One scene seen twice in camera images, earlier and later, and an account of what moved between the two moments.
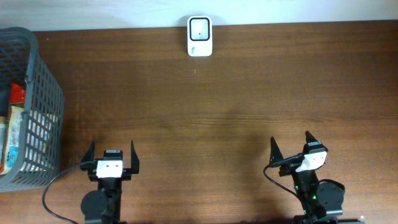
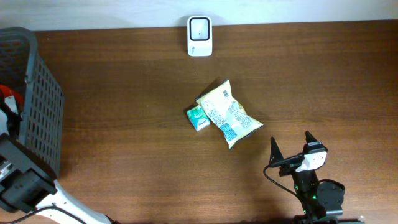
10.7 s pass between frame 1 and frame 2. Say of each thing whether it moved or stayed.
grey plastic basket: stayed
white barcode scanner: stayed
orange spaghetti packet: moved
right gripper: stayed
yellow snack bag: moved
